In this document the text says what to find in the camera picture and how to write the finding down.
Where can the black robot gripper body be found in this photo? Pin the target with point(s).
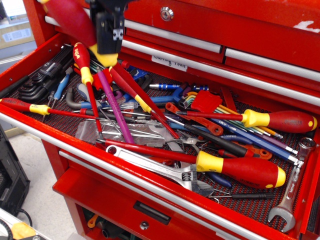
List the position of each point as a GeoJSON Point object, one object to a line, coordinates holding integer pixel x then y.
{"type": "Point", "coordinates": [109, 6]}

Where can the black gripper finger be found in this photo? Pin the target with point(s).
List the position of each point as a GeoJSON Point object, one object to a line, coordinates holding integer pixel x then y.
{"type": "Point", "coordinates": [109, 31]}

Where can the large red yellow screwdriver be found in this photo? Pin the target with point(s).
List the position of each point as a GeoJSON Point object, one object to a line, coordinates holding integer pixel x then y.
{"type": "Point", "coordinates": [73, 19]}

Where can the red yellow screwdriver upright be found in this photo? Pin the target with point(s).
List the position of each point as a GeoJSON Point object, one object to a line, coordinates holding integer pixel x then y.
{"type": "Point", "coordinates": [82, 59]}

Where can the red yellow screwdriver centre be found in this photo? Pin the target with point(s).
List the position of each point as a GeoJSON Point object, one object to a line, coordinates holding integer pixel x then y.
{"type": "Point", "coordinates": [126, 82]}

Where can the white drawer label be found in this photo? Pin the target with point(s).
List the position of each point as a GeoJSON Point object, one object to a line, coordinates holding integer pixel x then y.
{"type": "Point", "coordinates": [169, 63]}

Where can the small blue precision screwdriver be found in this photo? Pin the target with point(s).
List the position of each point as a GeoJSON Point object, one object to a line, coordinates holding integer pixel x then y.
{"type": "Point", "coordinates": [56, 95]}

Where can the blue aluminium bit driver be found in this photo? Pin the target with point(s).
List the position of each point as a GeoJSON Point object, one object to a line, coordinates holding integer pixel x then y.
{"type": "Point", "coordinates": [171, 87]}

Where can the large grey hex key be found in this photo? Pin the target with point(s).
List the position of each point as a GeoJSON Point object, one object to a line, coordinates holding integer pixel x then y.
{"type": "Point", "coordinates": [69, 99]}

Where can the black hex key set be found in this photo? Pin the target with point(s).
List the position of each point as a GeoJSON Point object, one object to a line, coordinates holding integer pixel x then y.
{"type": "Point", "coordinates": [38, 85]}

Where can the red yellow screwdriver left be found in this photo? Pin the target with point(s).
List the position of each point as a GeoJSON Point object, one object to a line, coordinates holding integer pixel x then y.
{"type": "Point", "coordinates": [43, 110]}

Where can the purple hex driver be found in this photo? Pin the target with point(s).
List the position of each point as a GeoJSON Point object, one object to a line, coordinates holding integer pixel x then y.
{"type": "Point", "coordinates": [115, 107]}

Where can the rainbow hex key set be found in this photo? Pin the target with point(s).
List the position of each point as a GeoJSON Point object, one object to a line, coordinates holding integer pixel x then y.
{"type": "Point", "coordinates": [204, 101]}

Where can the red tool chest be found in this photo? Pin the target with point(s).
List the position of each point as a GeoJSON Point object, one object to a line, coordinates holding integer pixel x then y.
{"type": "Point", "coordinates": [263, 54]}

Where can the red flat wrench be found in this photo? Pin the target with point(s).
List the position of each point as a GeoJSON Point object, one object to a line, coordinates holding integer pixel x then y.
{"type": "Point", "coordinates": [214, 128]}

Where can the long blue hex key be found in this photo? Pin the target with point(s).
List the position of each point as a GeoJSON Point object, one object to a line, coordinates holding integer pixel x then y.
{"type": "Point", "coordinates": [259, 142]}

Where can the silver adjustable wrench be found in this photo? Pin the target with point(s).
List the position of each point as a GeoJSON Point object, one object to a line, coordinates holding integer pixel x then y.
{"type": "Point", "coordinates": [186, 176]}

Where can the black box on floor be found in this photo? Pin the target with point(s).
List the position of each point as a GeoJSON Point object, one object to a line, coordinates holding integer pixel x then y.
{"type": "Point", "coordinates": [14, 184]}

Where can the red yellow screwdriver front right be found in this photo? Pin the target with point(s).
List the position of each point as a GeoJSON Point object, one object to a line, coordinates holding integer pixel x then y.
{"type": "Point", "coordinates": [251, 171]}

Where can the black thin pick tool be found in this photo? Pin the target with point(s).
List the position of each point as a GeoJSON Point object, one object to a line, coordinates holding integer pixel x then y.
{"type": "Point", "coordinates": [243, 196]}

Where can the silver combination wrench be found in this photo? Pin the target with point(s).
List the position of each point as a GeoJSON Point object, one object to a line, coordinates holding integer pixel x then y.
{"type": "Point", "coordinates": [285, 209]}

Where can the black handled screwdriver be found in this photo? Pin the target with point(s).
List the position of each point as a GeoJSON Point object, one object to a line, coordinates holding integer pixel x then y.
{"type": "Point", "coordinates": [231, 147]}

